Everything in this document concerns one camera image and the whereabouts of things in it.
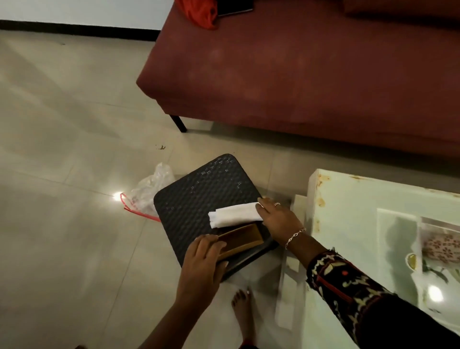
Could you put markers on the person's left hand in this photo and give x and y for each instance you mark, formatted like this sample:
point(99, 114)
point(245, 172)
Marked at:
point(199, 277)

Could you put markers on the person's right hand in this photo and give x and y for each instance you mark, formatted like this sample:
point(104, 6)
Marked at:
point(280, 224)

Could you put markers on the person's left thumb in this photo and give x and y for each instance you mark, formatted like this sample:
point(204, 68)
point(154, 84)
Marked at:
point(222, 271)

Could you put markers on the person's right thumb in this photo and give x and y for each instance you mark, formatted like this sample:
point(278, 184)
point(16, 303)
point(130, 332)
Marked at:
point(261, 215)

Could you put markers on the person's left middle finger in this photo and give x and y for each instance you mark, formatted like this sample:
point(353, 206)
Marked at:
point(208, 245)

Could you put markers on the white cloth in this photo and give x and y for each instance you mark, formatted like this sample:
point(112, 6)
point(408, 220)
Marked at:
point(233, 215)

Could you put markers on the brown wooden box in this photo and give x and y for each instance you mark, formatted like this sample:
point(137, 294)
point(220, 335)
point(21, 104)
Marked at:
point(242, 240)

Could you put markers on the person's right forearm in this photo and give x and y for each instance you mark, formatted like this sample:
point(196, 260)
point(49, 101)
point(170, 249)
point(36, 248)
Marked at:
point(359, 298)

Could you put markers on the person's left forearm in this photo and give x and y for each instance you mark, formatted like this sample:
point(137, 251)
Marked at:
point(169, 327)

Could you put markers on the black woven stool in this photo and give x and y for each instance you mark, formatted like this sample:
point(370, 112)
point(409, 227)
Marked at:
point(201, 201)

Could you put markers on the person's foot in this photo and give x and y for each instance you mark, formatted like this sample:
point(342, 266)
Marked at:
point(244, 316)

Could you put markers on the white glass-top table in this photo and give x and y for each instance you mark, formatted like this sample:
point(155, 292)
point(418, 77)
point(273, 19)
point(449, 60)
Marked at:
point(359, 215)

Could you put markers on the black sofa leg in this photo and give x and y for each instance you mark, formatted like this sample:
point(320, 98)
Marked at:
point(178, 124)

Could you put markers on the maroon sofa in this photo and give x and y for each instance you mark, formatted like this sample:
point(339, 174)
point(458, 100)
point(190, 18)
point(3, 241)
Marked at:
point(305, 72)

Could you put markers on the floral patterned cloth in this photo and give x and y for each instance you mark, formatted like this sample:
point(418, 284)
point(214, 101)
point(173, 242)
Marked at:
point(442, 248)

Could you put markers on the black flat device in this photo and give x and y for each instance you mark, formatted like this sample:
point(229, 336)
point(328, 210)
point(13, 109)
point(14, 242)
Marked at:
point(235, 6)

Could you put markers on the red cloth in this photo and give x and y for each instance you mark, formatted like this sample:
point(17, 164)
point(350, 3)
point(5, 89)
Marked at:
point(199, 12)

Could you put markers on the maroon cushion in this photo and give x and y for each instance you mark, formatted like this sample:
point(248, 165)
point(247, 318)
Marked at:
point(402, 8)

